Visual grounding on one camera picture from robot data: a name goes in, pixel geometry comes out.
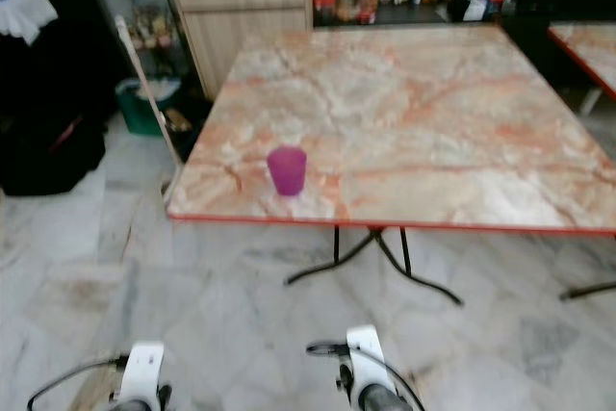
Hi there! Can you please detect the black bag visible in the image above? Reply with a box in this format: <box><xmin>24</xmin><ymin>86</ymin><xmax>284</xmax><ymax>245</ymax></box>
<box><xmin>0</xmin><ymin>115</ymin><xmax>108</xmax><ymax>196</ymax></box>

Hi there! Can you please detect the green plastic bin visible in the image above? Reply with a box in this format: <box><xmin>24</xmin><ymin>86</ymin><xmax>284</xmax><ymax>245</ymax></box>
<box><xmin>115</xmin><ymin>78</ymin><xmax>180</xmax><ymax>137</ymax></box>

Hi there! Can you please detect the white lace cloth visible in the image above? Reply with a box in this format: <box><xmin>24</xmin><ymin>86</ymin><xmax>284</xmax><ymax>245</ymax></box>
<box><xmin>0</xmin><ymin>0</ymin><xmax>59</xmax><ymax>46</ymax></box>

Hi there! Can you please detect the glass shelf rack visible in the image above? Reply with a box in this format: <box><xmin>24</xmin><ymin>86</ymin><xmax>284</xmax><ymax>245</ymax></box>
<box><xmin>79</xmin><ymin>0</ymin><xmax>189</xmax><ymax>80</ymax></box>

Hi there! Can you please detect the purple plastic cup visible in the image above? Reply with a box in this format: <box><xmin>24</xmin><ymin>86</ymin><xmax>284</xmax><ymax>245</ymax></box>
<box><xmin>267</xmin><ymin>145</ymin><xmax>308</xmax><ymax>197</ymax></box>

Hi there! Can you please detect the light wooden cabinet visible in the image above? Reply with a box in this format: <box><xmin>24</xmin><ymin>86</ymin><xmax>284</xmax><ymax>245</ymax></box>
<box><xmin>164</xmin><ymin>0</ymin><xmax>315</xmax><ymax>100</ymax></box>

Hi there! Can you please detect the marble-top folding table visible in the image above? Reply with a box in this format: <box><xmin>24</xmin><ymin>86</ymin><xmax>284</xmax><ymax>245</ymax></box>
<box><xmin>166</xmin><ymin>24</ymin><xmax>616</xmax><ymax>307</ymax></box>

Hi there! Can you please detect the red-edged marble side table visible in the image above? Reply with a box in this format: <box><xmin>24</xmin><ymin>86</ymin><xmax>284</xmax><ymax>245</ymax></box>
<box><xmin>547</xmin><ymin>22</ymin><xmax>616</xmax><ymax>117</ymax></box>

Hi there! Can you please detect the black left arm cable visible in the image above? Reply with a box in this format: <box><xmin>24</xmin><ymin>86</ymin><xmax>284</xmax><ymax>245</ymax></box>
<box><xmin>27</xmin><ymin>355</ymin><xmax>132</xmax><ymax>411</ymax></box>

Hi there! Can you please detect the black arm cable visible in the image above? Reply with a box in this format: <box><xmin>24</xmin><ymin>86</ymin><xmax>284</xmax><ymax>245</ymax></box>
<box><xmin>27</xmin><ymin>355</ymin><xmax>132</xmax><ymax>411</ymax></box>
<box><xmin>306</xmin><ymin>340</ymin><xmax>427</xmax><ymax>411</ymax></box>

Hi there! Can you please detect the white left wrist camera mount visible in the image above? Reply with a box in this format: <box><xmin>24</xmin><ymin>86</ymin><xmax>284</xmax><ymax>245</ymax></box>
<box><xmin>120</xmin><ymin>342</ymin><xmax>167</xmax><ymax>406</ymax></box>

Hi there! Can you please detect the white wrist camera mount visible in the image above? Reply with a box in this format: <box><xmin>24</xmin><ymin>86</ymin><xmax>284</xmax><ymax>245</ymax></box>
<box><xmin>120</xmin><ymin>342</ymin><xmax>167</xmax><ymax>406</ymax></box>
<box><xmin>345</xmin><ymin>325</ymin><xmax>396</xmax><ymax>397</ymax></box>

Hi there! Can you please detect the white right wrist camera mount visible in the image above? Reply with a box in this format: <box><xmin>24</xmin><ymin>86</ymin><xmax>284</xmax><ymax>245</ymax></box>
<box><xmin>345</xmin><ymin>325</ymin><xmax>396</xmax><ymax>397</ymax></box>

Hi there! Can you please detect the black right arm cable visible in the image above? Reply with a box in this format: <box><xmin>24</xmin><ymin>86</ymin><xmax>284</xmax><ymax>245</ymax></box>
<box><xmin>306</xmin><ymin>340</ymin><xmax>427</xmax><ymax>411</ymax></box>

